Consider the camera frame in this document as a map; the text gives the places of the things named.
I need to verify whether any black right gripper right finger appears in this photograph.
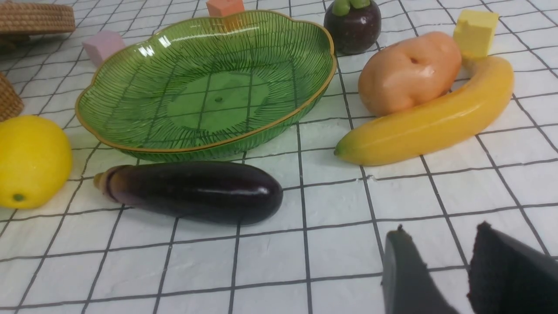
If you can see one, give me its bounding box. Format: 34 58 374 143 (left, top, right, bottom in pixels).
467 222 558 314

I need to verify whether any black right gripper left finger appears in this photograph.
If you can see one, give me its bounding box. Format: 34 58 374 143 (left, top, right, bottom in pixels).
382 225 458 314

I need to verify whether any yellow banana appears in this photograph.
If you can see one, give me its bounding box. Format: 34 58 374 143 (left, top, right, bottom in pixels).
333 55 514 166

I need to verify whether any purple eggplant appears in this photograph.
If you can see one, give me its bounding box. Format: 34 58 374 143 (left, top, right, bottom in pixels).
94 161 283 226

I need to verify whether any orange potato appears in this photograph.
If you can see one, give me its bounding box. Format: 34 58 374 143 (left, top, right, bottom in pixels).
357 31 462 116

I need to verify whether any dark purple mangosteen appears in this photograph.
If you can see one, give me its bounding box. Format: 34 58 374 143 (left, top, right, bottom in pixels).
323 0 382 55

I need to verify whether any yellow lemon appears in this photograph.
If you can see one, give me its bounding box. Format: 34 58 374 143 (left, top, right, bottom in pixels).
0 115 72 209

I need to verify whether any yellow foam cube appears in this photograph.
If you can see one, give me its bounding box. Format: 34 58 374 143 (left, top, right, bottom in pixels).
453 10 500 59

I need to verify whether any green glass leaf plate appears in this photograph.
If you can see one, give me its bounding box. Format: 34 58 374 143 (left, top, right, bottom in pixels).
75 10 337 162

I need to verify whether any orange foam cube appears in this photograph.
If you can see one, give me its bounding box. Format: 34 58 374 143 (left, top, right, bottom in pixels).
206 0 245 17

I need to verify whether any pink foam cube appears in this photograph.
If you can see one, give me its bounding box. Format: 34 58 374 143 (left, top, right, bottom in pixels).
82 30 126 68

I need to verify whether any woven wicker basket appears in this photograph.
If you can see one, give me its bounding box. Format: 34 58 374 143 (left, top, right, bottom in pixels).
0 73 24 122

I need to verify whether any woven wicker basket lid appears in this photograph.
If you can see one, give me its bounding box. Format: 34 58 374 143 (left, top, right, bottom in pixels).
0 0 76 34

